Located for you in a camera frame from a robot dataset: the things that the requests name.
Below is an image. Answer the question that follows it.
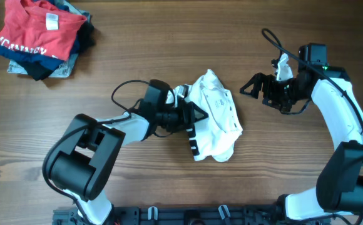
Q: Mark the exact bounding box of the white t-shirt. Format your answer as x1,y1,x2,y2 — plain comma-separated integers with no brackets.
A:
166,69,243,163

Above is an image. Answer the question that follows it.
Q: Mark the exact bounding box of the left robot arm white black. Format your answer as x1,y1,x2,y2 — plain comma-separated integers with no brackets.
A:
42,99,208,224

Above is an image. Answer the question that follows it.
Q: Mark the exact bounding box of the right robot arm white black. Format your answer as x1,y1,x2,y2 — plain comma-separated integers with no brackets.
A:
240,66,363,224

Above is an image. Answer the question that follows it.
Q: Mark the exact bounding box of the black folded garment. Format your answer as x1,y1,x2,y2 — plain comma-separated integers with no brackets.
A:
14,21,96,82

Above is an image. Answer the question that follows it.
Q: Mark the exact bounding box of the grey printed folded garment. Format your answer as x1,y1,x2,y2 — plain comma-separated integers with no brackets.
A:
6,1,92,79

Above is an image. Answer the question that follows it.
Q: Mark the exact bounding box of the navy blue folded garment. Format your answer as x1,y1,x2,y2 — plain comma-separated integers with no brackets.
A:
0,0,81,71

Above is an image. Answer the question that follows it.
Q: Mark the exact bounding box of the red folded t-shirt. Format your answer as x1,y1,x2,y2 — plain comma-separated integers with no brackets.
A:
0,0,88,62

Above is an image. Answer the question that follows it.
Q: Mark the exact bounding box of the white rail clip left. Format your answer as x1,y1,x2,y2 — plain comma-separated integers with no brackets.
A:
147,206,158,221

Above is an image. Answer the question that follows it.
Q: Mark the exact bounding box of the white rail clip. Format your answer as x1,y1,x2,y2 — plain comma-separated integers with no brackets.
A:
218,204,230,220
147,206,158,221

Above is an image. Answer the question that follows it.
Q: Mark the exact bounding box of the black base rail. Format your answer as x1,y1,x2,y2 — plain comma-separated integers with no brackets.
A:
52,204,295,225

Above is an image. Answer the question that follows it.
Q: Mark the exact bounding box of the white rail clip right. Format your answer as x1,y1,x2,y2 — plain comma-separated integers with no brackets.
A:
218,204,230,220

